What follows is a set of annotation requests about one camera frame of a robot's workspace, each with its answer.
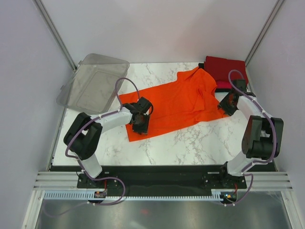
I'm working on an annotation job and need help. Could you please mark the orange t shirt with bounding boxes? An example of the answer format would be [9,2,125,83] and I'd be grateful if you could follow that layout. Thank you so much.
[119,67,226,142]

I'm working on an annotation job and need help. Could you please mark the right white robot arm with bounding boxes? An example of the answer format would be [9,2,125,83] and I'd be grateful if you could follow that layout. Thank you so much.
[218,80,284,188]

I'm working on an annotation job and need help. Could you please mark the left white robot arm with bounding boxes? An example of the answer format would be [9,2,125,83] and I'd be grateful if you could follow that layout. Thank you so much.
[63,97,154,187]

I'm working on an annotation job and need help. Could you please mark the pink folded shirt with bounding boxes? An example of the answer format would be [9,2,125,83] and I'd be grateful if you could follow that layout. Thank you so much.
[216,80,232,89]

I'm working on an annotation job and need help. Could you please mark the dark red folded shirt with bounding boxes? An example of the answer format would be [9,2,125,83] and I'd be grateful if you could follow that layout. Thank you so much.
[204,56,249,89]

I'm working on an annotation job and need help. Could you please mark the black folded shirt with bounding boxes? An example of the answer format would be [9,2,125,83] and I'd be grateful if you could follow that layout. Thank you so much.
[197,62,248,94]

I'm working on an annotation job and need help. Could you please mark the clear plastic bin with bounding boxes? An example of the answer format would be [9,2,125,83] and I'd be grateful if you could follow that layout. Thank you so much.
[56,53,130,115]

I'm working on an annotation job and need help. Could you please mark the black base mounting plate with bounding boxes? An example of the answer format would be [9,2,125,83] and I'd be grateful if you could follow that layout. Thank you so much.
[77,165,247,195]

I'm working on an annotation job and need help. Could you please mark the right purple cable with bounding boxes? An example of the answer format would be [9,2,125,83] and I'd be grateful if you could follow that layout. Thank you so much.
[214,69,279,208]

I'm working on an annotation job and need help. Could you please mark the purple cable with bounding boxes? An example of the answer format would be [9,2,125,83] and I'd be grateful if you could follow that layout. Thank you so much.
[42,77,141,218]
[214,69,279,208]

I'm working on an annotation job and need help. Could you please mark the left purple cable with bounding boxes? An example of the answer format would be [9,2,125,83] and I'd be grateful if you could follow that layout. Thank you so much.
[42,77,141,218]

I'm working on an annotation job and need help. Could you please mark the white slotted cable duct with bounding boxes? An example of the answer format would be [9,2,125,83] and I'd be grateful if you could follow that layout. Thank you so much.
[43,190,231,201]

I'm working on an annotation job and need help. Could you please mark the right aluminium frame post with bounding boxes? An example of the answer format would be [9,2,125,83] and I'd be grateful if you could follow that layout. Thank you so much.
[245,0,285,66]

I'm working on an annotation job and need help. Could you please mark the aluminium frame post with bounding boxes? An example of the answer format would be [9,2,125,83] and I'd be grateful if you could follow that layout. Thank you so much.
[245,0,285,66]
[33,0,77,72]

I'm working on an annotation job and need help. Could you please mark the left aluminium rail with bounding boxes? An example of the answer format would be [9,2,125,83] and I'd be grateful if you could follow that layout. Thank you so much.
[32,171,81,190]

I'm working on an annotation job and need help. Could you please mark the left aluminium frame post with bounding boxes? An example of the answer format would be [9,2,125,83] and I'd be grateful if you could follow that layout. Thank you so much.
[33,0,77,72]

